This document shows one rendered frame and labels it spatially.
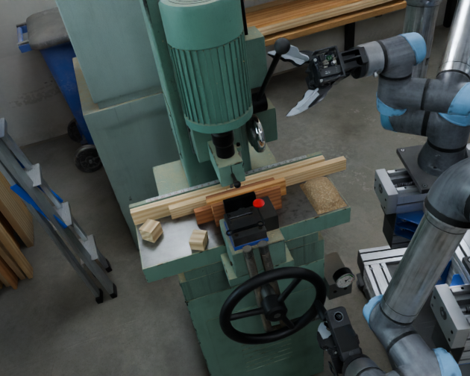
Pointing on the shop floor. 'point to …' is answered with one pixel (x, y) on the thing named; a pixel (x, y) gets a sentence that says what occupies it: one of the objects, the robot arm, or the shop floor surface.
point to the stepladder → (63, 212)
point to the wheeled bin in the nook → (61, 76)
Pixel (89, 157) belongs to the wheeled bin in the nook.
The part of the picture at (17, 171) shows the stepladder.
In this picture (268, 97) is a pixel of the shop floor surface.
